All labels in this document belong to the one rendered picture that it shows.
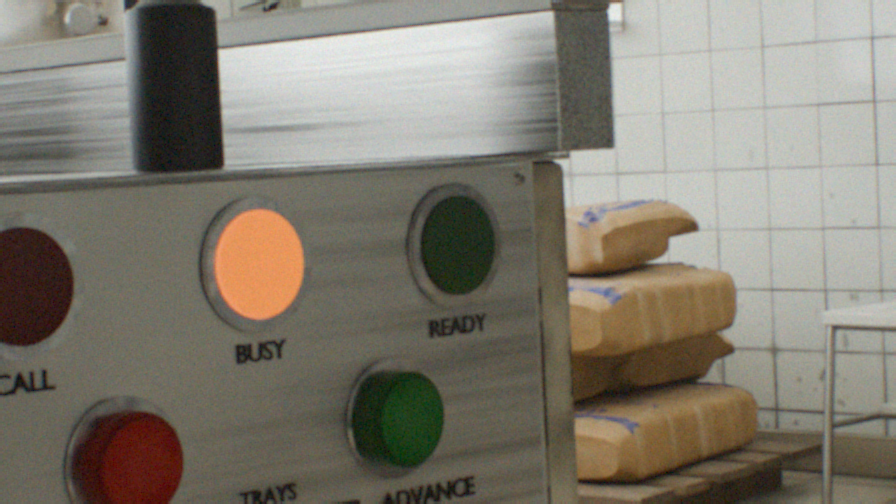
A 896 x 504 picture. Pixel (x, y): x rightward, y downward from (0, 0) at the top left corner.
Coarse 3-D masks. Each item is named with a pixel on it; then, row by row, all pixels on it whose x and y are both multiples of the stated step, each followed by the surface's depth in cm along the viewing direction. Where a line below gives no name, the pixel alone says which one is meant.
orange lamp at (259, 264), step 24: (240, 216) 58; (264, 216) 59; (240, 240) 58; (264, 240) 59; (288, 240) 59; (216, 264) 58; (240, 264) 58; (264, 264) 59; (288, 264) 59; (240, 288) 58; (264, 288) 59; (288, 288) 59; (240, 312) 58; (264, 312) 59
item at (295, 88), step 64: (384, 0) 73; (448, 0) 71; (512, 0) 69; (576, 0) 67; (0, 64) 94; (64, 64) 90; (256, 64) 80; (320, 64) 77; (384, 64) 74; (448, 64) 71; (512, 64) 69; (576, 64) 68; (0, 128) 94; (64, 128) 90; (128, 128) 86; (256, 128) 80; (320, 128) 77; (384, 128) 74; (448, 128) 72; (512, 128) 69; (576, 128) 68
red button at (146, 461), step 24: (96, 432) 55; (120, 432) 55; (144, 432) 55; (168, 432) 56; (96, 456) 54; (120, 456) 55; (144, 456) 55; (168, 456) 56; (96, 480) 54; (120, 480) 55; (144, 480) 55; (168, 480) 56
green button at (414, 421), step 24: (384, 384) 61; (408, 384) 62; (432, 384) 63; (384, 408) 61; (408, 408) 62; (432, 408) 62; (360, 432) 61; (384, 432) 61; (408, 432) 62; (432, 432) 62; (384, 456) 61; (408, 456) 62
